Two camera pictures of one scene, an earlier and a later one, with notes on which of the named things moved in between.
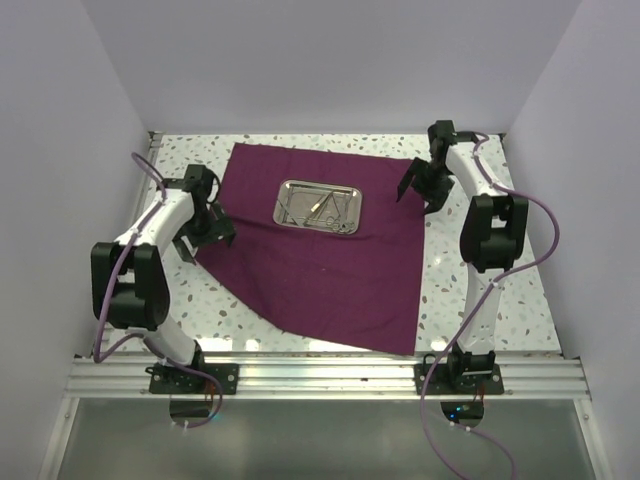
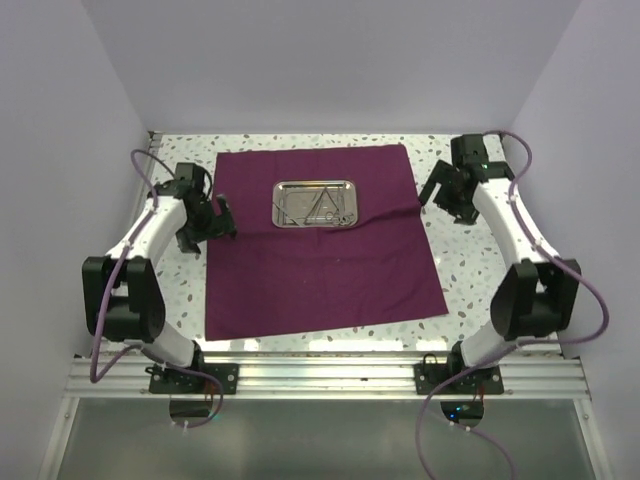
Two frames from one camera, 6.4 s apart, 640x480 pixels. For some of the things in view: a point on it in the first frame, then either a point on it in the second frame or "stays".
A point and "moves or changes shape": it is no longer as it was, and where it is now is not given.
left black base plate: (171, 381) stays
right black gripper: (439, 199) -> (464, 214)
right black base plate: (440, 382) stays
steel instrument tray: (319, 206) stays
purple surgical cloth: (359, 290) moves or changes shape
